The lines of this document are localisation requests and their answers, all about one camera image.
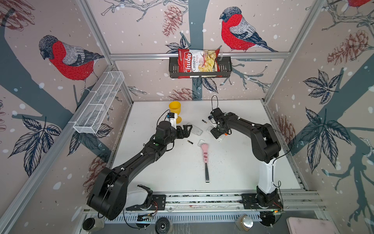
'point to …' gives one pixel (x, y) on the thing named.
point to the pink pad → (298, 225)
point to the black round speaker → (162, 225)
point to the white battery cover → (200, 142)
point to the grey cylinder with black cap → (91, 224)
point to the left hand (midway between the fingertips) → (187, 126)
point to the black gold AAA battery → (190, 142)
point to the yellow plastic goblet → (175, 107)
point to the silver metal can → (244, 223)
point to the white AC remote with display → (195, 129)
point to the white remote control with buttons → (209, 130)
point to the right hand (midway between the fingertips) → (218, 133)
